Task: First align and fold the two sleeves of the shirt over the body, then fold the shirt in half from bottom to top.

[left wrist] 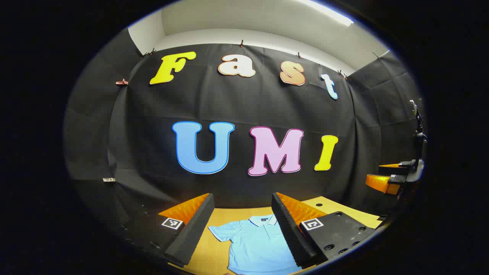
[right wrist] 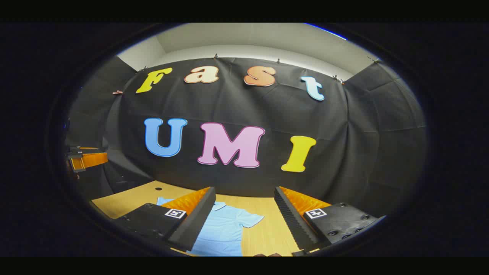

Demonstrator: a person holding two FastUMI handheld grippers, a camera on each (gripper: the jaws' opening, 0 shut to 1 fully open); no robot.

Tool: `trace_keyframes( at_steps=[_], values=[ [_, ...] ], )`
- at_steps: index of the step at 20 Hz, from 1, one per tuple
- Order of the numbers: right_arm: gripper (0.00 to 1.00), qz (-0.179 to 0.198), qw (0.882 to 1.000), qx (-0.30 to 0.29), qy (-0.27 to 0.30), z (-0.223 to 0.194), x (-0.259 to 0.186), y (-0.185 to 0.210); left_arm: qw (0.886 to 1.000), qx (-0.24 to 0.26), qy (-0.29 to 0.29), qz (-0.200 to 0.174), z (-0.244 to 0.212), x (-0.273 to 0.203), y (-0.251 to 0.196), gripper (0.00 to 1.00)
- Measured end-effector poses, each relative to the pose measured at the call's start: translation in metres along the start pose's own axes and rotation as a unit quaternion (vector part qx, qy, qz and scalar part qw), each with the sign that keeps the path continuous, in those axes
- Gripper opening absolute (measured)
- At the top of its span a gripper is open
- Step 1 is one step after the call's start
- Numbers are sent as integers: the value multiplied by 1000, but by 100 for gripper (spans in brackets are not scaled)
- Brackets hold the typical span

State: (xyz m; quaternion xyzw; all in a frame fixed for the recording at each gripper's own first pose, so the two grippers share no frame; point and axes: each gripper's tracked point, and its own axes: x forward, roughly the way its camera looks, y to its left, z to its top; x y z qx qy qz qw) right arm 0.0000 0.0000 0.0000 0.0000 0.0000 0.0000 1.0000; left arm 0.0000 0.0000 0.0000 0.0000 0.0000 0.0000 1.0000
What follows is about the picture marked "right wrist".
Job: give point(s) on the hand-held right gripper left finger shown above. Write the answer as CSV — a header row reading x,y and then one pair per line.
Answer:
x,y
198,217

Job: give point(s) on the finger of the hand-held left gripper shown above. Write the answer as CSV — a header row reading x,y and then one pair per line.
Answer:
x,y
93,159

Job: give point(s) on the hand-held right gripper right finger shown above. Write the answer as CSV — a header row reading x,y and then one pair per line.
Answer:
x,y
294,221

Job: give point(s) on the light blue T-shirt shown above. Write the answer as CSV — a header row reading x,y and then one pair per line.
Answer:
x,y
225,229

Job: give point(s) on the black backdrop cloth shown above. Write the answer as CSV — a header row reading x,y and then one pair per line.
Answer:
x,y
229,105

